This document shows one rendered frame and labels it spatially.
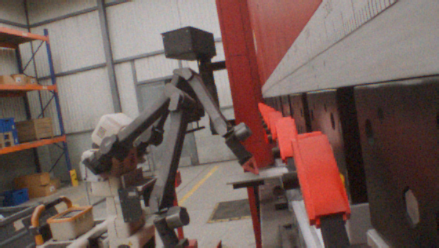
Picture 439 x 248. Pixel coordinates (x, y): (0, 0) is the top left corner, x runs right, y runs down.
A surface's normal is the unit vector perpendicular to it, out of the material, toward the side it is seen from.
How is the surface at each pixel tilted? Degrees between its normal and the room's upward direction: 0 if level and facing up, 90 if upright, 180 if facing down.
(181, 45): 90
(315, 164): 39
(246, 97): 90
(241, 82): 90
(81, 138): 90
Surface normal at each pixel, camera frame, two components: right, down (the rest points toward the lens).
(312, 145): -0.18, -0.72
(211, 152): -0.18, 0.08
